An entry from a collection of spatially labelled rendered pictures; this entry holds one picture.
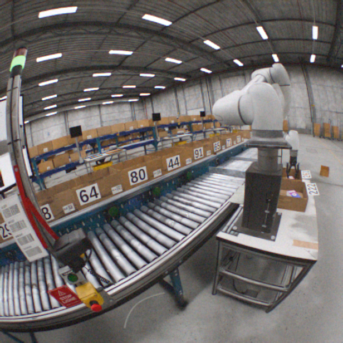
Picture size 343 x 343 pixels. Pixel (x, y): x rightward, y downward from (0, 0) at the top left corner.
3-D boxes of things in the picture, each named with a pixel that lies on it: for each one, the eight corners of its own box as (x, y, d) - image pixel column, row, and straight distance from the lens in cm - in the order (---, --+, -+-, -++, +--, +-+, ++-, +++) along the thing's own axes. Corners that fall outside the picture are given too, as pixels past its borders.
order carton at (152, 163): (126, 192, 116) (120, 170, 111) (112, 184, 142) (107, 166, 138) (165, 175, 135) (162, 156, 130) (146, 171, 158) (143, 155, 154)
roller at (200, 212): (210, 223, 98) (210, 216, 95) (158, 201, 130) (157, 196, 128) (215, 219, 102) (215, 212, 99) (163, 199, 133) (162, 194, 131)
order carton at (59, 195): (34, 230, 116) (23, 207, 111) (37, 214, 142) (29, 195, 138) (79, 211, 109) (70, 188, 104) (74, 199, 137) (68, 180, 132)
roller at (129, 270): (132, 282, 75) (129, 277, 71) (96, 233, 113) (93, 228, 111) (141, 277, 75) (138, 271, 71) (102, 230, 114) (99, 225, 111)
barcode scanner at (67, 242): (104, 259, 46) (84, 234, 40) (75, 278, 49) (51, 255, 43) (97, 247, 52) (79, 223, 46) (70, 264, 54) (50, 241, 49)
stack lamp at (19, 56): (8, 67, 52) (13, 51, 55) (11, 74, 56) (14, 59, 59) (22, 62, 51) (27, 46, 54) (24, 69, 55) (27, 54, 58)
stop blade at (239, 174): (246, 180, 154) (246, 171, 151) (209, 174, 174) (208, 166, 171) (246, 180, 155) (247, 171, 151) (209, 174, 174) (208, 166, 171)
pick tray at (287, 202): (305, 212, 109) (308, 199, 105) (254, 204, 108) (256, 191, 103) (303, 193, 134) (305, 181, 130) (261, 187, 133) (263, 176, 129)
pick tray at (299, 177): (300, 191, 135) (302, 180, 132) (260, 185, 137) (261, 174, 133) (299, 179, 162) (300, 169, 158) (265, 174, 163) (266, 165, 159)
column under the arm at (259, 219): (282, 214, 102) (290, 162, 89) (274, 241, 82) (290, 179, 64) (245, 206, 105) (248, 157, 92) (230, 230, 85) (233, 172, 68)
